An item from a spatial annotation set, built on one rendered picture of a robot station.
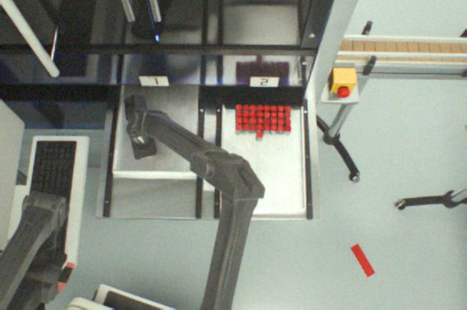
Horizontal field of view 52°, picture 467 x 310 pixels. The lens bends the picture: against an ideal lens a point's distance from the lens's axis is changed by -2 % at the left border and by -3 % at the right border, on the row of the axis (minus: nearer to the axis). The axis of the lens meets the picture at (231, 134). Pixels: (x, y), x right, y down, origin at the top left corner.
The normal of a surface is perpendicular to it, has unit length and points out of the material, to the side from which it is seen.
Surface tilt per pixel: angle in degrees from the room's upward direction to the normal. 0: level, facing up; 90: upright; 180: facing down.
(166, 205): 0
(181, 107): 0
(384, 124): 0
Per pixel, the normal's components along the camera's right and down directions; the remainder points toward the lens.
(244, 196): 0.55, 0.28
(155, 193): 0.00, -0.36
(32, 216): 0.24, -0.84
